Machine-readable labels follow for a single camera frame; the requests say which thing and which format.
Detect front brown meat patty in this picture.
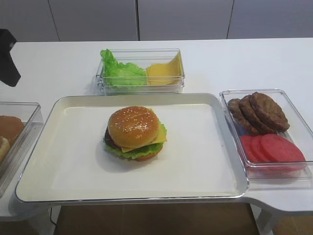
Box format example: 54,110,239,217
249,92,290,132

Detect middle red tomato slice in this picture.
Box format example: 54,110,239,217
250,136,269,163

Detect middle brown meat patty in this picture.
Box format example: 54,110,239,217
239,95,276,135

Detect sesame top bun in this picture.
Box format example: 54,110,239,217
108,106,160,148

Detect yellow cheese slice on burger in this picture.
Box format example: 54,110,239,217
121,123,167,153

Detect orange bottom bun in container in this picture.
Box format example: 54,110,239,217
0,116,24,146

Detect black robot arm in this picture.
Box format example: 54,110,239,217
0,28,21,87

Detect yellow cheese slice stack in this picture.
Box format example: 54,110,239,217
146,52,183,85

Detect rear red tomato slice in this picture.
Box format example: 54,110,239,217
241,135,258,163

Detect front red tomato slice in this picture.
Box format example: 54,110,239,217
255,134,306,163

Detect clear patty and tomato container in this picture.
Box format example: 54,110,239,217
220,89,313,187

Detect rear brown meat patty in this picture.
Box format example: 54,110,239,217
227,98,260,136

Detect green lettuce leaf in container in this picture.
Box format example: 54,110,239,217
100,49,146,86

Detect red tomato slice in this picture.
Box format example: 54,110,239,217
250,136,269,163
255,134,306,163
241,135,258,163

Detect green lettuce on burger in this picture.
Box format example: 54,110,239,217
103,119,168,160

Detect brown meat patty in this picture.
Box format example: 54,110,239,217
249,92,290,132
239,95,276,135
227,98,260,136

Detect clear bun container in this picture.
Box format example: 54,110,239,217
0,102,44,196

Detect brown patty on burger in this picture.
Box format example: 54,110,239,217
104,128,121,150

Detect white paper tray liner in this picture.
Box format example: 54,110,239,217
50,104,239,199

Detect bottom bun on tray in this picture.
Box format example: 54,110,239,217
135,150,161,162

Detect clear lettuce and cheese container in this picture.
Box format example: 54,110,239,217
95,48,185,95

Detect white rectangular serving tray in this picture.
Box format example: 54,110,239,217
16,94,249,205

